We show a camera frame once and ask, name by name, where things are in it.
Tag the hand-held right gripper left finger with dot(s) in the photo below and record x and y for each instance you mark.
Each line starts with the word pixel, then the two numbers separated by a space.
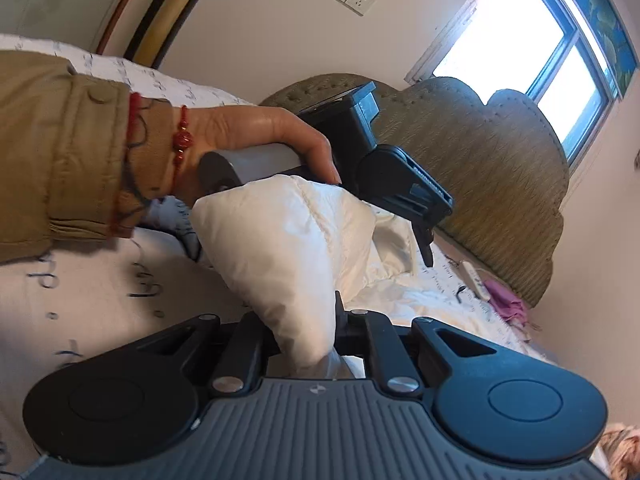
pixel 247 342

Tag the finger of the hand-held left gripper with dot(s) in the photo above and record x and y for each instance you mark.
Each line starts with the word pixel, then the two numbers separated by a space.
pixel 425 242

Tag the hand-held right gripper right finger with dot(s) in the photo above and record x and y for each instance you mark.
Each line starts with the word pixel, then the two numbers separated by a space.
pixel 377 345

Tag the white puffer jacket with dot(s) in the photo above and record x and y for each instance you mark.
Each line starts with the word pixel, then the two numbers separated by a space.
pixel 290 260

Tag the person's left forearm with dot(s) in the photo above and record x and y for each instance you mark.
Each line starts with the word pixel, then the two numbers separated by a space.
pixel 60 150

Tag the person's left hand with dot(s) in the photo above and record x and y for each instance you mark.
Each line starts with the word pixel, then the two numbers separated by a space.
pixel 250 127

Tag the white power strip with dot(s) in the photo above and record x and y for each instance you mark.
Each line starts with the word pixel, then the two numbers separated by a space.
pixel 475 280

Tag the olive green padded headboard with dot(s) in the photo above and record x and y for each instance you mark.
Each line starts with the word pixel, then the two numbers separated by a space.
pixel 500 185

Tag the purple cloth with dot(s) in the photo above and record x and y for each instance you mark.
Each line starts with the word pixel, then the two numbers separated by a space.
pixel 505 302

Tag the white script-print quilt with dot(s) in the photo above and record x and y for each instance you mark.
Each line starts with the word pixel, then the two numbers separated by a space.
pixel 100 300

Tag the window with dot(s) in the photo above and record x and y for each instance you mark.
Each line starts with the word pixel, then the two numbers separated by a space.
pixel 510 50

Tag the pink beige cloth pile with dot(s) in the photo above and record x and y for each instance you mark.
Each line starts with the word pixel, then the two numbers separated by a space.
pixel 620 452

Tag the blue floral curtain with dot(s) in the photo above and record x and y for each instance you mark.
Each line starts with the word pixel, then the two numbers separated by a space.
pixel 600 5

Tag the striped wall trim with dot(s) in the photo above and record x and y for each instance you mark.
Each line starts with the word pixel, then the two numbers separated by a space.
pixel 165 10

